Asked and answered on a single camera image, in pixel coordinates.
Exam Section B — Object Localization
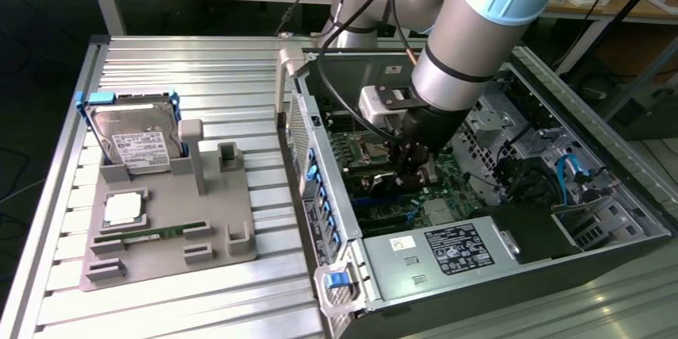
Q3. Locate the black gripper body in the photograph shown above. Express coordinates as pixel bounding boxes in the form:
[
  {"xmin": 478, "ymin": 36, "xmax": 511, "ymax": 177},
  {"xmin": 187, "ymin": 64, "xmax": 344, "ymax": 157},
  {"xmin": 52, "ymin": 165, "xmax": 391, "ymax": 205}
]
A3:
[{"xmin": 388, "ymin": 105, "xmax": 471, "ymax": 176}]

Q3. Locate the Nvidia Quadro graphics card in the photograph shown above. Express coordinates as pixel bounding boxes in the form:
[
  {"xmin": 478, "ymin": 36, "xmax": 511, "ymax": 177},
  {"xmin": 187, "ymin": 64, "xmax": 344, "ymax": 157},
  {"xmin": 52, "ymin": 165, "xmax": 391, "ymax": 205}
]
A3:
[{"xmin": 347, "ymin": 168, "xmax": 435, "ymax": 202}]

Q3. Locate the grey metal drive cage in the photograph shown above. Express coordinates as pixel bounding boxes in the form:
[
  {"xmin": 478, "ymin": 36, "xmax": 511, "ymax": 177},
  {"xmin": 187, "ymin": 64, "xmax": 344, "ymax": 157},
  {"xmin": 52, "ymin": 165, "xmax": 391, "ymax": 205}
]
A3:
[{"xmin": 449, "ymin": 91, "xmax": 536, "ymax": 185}]

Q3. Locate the CPU socket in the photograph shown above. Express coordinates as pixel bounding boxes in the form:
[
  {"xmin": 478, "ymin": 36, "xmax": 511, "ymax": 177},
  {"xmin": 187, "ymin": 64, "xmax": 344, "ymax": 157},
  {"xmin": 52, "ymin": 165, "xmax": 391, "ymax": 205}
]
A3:
[{"xmin": 357, "ymin": 132, "xmax": 397, "ymax": 160}]

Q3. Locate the green motherboard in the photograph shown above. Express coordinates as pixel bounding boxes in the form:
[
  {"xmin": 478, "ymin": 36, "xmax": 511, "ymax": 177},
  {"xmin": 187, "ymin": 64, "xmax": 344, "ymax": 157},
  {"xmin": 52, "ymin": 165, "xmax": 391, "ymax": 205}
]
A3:
[{"xmin": 321, "ymin": 107, "xmax": 480, "ymax": 237}]

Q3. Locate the black RAM stick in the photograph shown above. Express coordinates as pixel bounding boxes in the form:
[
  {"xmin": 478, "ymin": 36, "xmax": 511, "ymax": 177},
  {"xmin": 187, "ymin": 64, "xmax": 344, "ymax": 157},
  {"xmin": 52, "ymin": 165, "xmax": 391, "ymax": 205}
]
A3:
[{"xmin": 343, "ymin": 164, "xmax": 396, "ymax": 186}]

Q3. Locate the blue expansion slot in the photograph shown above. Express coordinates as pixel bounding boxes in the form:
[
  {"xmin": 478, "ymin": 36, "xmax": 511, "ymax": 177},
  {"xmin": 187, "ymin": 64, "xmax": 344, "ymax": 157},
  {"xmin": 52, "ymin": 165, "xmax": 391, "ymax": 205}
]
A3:
[{"xmin": 351, "ymin": 194, "xmax": 415, "ymax": 209}]

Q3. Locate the silver chipset heatsink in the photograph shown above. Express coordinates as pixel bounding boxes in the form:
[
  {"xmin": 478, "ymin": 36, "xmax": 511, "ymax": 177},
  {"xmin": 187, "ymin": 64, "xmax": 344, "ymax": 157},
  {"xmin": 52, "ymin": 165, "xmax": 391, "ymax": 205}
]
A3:
[{"xmin": 421, "ymin": 198, "xmax": 460, "ymax": 226}]

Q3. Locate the black plastic shroud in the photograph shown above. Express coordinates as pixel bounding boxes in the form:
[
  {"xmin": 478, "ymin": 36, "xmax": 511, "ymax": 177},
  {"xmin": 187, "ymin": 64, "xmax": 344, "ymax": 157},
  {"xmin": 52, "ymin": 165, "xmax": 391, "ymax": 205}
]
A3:
[{"xmin": 464, "ymin": 200, "xmax": 583, "ymax": 265}]

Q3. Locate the grey power supply unit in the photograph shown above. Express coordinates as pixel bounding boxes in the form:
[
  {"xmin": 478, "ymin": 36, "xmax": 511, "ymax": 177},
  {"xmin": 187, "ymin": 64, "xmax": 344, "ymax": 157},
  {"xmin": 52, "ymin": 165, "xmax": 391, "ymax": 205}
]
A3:
[{"xmin": 359, "ymin": 216, "xmax": 526, "ymax": 302}]

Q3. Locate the grey disk bay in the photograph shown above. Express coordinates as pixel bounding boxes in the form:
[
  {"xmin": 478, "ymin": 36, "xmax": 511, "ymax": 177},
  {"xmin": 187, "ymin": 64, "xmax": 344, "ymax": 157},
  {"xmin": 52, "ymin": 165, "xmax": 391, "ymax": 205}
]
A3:
[{"xmin": 548, "ymin": 192, "xmax": 667, "ymax": 253}]

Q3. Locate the grey stand pole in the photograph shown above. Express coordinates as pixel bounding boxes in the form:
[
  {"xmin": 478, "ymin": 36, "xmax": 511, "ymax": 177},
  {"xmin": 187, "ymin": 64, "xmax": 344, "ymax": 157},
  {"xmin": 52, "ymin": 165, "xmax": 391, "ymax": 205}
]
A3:
[{"xmin": 600, "ymin": 37, "xmax": 678, "ymax": 121}]

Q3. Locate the black floor box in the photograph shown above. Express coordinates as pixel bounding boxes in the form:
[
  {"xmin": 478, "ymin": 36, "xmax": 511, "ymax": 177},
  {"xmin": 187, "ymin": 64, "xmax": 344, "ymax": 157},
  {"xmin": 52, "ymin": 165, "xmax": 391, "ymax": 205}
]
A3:
[{"xmin": 608, "ymin": 84, "xmax": 678, "ymax": 142}]

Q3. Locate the open black PC case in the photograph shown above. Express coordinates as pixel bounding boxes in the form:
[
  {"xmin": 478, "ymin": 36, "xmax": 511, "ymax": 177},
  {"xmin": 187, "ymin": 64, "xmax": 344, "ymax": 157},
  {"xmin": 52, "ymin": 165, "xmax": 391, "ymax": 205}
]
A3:
[{"xmin": 273, "ymin": 47, "xmax": 678, "ymax": 339}]

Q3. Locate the grey parts rack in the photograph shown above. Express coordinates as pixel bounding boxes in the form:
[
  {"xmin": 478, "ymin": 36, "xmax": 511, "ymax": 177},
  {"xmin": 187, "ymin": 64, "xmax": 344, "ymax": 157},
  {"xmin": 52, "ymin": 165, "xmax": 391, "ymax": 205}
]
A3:
[{"xmin": 77, "ymin": 118, "xmax": 260, "ymax": 291}]

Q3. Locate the silver hard disk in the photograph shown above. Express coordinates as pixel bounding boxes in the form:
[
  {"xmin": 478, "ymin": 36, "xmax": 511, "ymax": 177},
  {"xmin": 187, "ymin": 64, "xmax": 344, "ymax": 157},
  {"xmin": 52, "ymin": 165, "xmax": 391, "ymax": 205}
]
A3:
[{"xmin": 86, "ymin": 101, "xmax": 184, "ymax": 176}]

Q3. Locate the green RAM stick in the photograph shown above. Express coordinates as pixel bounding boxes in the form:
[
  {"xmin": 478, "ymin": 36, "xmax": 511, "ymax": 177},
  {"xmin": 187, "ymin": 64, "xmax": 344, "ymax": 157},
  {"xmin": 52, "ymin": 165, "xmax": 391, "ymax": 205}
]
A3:
[{"xmin": 96, "ymin": 224, "xmax": 207, "ymax": 244}]

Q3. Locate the silver CPU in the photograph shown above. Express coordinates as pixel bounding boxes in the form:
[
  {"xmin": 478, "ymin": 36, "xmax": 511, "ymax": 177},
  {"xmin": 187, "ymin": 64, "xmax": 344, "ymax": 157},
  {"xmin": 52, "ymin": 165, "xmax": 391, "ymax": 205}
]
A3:
[{"xmin": 101, "ymin": 193, "xmax": 148, "ymax": 225}]

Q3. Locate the blue disk caddy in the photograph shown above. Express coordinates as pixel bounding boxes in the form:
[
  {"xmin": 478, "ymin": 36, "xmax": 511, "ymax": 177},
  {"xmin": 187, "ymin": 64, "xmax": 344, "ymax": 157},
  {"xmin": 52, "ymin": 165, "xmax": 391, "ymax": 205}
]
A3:
[{"xmin": 73, "ymin": 90, "xmax": 187, "ymax": 168}]

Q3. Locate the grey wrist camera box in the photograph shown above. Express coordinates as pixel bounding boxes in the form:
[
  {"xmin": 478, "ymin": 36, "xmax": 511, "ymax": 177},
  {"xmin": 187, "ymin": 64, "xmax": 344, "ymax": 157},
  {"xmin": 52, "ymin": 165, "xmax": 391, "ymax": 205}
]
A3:
[{"xmin": 356, "ymin": 84, "xmax": 412, "ymax": 134}]

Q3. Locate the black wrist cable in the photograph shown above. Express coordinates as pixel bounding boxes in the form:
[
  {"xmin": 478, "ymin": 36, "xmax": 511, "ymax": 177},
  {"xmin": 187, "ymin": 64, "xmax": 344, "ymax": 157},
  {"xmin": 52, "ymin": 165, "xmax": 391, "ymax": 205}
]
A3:
[{"xmin": 316, "ymin": 0, "xmax": 403, "ymax": 145}]

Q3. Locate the black internal cable bundle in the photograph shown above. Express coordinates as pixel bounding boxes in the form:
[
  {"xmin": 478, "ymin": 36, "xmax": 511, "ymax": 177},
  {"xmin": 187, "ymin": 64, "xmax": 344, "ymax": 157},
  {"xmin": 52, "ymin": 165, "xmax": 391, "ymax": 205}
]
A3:
[{"xmin": 490, "ymin": 154, "xmax": 560, "ymax": 207}]

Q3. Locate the blue disk wire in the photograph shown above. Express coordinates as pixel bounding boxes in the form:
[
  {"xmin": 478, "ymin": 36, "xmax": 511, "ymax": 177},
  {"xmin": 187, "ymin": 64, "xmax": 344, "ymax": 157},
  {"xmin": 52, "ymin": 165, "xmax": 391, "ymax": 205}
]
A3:
[{"xmin": 554, "ymin": 152, "xmax": 584, "ymax": 208}]

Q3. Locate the black disk power wire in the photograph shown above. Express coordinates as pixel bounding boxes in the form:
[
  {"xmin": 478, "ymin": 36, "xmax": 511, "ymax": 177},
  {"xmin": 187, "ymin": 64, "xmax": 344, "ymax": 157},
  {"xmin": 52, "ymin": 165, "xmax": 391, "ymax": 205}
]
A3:
[{"xmin": 574, "ymin": 164, "xmax": 622, "ymax": 202}]

